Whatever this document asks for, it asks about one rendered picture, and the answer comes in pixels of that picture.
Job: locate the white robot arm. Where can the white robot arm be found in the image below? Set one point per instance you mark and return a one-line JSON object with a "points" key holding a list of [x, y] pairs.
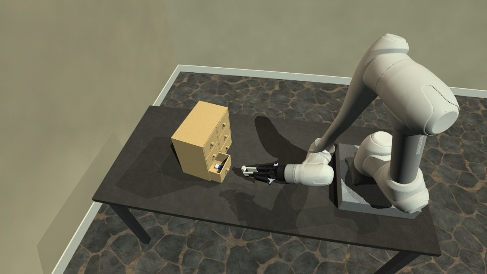
{"points": [[418, 104]]}

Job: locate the tan wooden chest of drawers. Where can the tan wooden chest of drawers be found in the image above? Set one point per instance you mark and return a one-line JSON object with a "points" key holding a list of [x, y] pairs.
{"points": [[190, 138]]}

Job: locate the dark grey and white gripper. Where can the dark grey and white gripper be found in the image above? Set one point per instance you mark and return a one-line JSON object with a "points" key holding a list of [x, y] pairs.
{"points": [[269, 170]]}

